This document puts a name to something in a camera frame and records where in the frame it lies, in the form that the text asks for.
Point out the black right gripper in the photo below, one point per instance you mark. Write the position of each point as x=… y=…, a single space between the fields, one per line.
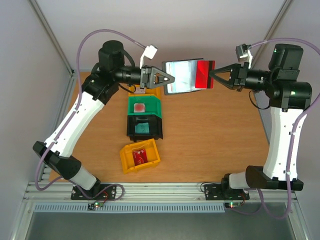
x=242 y=77

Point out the near yellow plastic bin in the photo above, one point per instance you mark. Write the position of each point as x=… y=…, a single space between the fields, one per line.
x=127 y=158

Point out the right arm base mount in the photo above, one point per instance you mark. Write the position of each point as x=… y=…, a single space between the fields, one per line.
x=214 y=192

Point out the red card in bin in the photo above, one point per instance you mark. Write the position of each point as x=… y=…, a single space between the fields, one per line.
x=139 y=157

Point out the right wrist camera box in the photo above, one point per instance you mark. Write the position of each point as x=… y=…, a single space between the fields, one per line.
x=243 y=53

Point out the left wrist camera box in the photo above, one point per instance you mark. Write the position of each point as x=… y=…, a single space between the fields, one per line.
x=149 y=52

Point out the white red-circle cards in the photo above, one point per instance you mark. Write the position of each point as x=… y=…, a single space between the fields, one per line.
x=139 y=108

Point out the far yellow plastic bin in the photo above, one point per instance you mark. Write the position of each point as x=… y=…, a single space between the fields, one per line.
x=149 y=92

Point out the teal cards in bin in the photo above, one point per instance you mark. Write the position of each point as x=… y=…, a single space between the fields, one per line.
x=142 y=128

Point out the green plastic bin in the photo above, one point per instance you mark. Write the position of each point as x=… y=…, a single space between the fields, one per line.
x=153 y=105

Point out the aluminium front rail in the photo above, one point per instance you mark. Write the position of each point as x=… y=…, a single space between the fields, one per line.
x=133 y=193

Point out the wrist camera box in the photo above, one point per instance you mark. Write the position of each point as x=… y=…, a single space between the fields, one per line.
x=243 y=53
x=149 y=52

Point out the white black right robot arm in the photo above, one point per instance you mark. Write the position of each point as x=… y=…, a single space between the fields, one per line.
x=288 y=101

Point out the beige patterned cards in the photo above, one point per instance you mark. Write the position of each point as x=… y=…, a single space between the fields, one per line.
x=139 y=91

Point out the slotted grey cable duct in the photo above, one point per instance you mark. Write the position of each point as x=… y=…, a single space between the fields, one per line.
x=129 y=208

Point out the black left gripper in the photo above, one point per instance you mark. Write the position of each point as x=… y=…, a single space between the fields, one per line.
x=149 y=75

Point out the yellow plastic bin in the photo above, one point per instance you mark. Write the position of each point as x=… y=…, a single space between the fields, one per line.
x=149 y=92
x=127 y=158

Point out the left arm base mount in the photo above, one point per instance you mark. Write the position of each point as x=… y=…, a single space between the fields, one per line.
x=98 y=192

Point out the black plastic bin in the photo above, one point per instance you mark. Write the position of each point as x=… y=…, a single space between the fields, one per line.
x=155 y=125

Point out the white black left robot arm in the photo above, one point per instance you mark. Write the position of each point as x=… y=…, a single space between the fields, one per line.
x=114 y=67

